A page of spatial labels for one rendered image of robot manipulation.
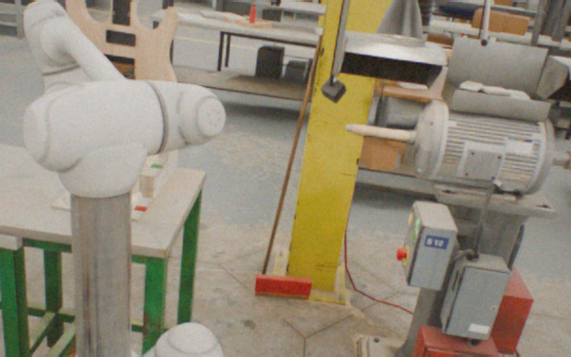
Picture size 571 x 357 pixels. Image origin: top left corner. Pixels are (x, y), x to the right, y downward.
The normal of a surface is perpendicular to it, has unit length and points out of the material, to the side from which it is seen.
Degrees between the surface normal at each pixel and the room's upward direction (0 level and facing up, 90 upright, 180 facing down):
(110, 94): 31
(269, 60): 90
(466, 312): 90
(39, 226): 0
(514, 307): 90
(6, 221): 0
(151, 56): 88
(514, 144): 62
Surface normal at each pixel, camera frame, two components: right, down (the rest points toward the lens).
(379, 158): 0.29, 0.42
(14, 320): -0.14, 0.38
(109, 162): 0.53, 0.45
